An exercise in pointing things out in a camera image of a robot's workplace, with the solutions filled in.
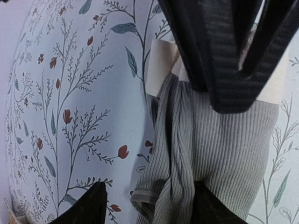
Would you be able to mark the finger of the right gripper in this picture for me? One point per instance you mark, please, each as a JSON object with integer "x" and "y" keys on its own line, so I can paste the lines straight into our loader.
{"x": 233, "y": 86}
{"x": 185, "y": 20}

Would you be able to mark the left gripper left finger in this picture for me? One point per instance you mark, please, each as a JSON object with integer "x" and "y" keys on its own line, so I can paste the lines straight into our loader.
{"x": 89, "y": 209}

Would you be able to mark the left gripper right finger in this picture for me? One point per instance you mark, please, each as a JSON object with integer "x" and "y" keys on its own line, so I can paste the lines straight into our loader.
{"x": 208, "y": 209}

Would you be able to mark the taupe underwear cream waistband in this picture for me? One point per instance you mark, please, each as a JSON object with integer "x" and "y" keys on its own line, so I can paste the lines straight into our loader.
{"x": 227, "y": 152}

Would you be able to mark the floral tablecloth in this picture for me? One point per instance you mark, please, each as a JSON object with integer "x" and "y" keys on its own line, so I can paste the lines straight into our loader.
{"x": 78, "y": 112}

